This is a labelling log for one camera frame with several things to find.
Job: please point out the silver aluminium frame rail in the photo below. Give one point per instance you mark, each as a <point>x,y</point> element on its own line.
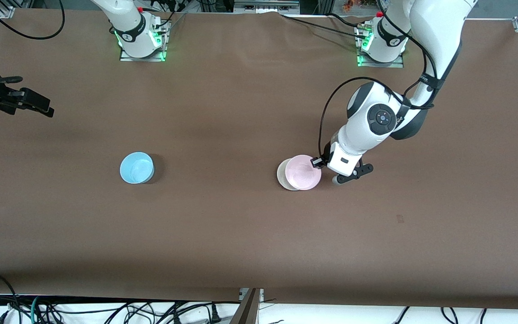
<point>265,5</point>

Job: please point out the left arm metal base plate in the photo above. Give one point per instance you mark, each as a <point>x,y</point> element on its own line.
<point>380,65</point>

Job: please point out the pink plastic bowl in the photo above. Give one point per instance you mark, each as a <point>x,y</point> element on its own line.
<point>301,173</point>

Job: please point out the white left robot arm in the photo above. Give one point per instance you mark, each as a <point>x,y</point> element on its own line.
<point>434,36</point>

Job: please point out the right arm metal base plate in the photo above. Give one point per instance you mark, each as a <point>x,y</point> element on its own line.
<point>142,59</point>

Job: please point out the white plastic bowl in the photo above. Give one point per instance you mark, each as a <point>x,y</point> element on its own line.
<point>280,177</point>

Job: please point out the blue plastic bowl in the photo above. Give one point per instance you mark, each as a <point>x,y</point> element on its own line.
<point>136,167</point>

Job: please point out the silver metal bracket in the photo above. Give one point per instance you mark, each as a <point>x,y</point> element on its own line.
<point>243,293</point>

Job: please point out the brown table cover sheet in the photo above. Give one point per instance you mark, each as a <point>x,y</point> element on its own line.
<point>259,112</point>

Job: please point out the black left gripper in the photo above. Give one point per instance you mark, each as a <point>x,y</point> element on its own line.
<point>326,154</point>

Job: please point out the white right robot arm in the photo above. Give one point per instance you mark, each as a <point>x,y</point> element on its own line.
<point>126,18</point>

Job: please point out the dark brown support beam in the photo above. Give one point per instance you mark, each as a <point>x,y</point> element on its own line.
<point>247,312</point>

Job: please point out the black power plug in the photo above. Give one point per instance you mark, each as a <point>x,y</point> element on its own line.
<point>215,315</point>

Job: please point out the orange colourful background object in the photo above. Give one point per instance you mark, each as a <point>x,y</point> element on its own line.
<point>353,4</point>

